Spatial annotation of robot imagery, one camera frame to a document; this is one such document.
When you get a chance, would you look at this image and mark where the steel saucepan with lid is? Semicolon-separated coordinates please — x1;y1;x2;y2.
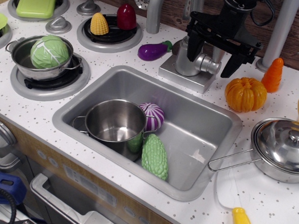
207;117;299;183

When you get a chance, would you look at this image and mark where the purple toy eggplant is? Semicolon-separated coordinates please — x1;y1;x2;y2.
137;41;173;61

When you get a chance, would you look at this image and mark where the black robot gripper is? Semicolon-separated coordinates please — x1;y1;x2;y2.
186;0;263;78

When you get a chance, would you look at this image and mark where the green toy bitter gourd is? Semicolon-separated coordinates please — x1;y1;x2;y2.
141;134;169;180

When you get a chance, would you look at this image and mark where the yellow handled toy knife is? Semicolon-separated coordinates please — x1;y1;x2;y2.
216;161;251;224

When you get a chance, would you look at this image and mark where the rear left stove burner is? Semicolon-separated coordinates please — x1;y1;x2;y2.
8;0;70;22

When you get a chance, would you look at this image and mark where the orange toy pumpkin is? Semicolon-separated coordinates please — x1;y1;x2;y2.
225;77;268;113

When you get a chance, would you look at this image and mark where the stove burner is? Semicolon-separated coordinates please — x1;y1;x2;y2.
77;14;143;53
8;0;70;22
10;55;91;101
0;24;12;49

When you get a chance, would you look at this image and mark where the steel pot in sink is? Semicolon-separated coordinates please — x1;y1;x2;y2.
72;99;154;161

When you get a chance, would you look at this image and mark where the silver curved faucet spout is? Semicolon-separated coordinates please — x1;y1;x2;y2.
146;0;205;34

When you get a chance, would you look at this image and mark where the yellow toy corn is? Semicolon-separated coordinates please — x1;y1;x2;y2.
90;12;109;35

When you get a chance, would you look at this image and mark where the silver faucet lever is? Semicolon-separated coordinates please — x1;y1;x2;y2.
195;43;225;75

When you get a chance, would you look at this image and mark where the green plastic cutting board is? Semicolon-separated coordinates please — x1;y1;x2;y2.
16;0;56;18

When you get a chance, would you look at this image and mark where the front left stove burner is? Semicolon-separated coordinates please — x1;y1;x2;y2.
10;55;91;101

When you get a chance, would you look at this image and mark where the far left stove burner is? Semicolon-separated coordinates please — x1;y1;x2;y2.
0;24;12;49

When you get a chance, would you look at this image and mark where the grey stove knob middle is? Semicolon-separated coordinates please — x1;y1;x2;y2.
46;16;72;35

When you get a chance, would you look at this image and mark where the grey stove knob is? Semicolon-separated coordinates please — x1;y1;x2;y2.
77;0;100;16
46;16;72;35

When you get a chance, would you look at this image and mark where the rear right stove burner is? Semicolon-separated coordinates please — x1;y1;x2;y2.
77;14;143;53

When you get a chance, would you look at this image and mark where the steel pot on burner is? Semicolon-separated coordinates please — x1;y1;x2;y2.
6;35;77;81

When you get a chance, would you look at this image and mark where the blue clamp device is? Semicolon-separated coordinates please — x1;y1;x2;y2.
0;172;27;205

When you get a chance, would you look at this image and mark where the green toy cabbage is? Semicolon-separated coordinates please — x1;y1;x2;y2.
30;35;70;69

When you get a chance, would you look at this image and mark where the purple white toy onion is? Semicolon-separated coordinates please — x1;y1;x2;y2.
139;102;165;131

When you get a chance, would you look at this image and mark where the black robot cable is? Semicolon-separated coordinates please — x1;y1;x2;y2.
248;0;277;28

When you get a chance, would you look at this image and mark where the grey stove knob rear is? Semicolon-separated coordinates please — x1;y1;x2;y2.
77;0;100;16

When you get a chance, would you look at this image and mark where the orange toy carrot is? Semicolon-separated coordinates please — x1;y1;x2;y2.
261;57;284;93

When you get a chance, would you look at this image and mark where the dark red toy pepper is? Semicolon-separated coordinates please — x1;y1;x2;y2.
117;4;137;30

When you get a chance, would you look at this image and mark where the grey oven door handle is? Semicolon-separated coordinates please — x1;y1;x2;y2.
30;173;110;224

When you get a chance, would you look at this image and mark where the silver vertical post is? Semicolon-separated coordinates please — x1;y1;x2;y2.
256;0;299;72

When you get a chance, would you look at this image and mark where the grey plastic sink basin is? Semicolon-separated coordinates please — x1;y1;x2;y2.
47;61;247;205

